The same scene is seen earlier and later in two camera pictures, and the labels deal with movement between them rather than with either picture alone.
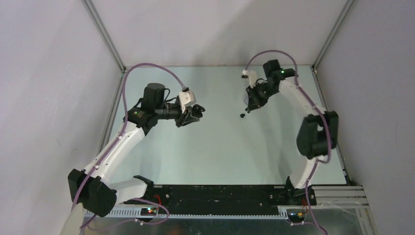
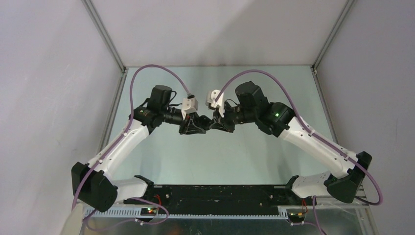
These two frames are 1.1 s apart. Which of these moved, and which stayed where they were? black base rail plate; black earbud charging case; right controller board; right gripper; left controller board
Moved: black earbud charging case; right gripper
Stayed: black base rail plate; right controller board; left controller board
